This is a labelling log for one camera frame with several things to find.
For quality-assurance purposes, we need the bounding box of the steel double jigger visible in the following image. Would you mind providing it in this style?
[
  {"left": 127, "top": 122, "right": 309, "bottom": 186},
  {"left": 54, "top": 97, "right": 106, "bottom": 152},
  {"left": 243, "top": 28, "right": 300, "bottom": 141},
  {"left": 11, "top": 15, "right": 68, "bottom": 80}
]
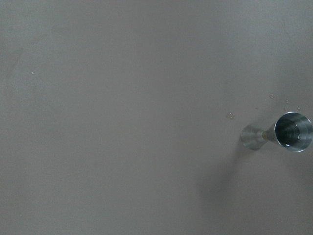
[{"left": 240, "top": 112, "right": 313, "bottom": 152}]

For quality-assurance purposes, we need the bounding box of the brown table mat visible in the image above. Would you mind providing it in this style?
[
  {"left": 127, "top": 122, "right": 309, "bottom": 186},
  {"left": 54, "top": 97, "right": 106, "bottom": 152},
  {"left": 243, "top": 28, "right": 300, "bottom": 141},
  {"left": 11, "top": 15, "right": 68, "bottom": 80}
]
[{"left": 0, "top": 0, "right": 313, "bottom": 235}]

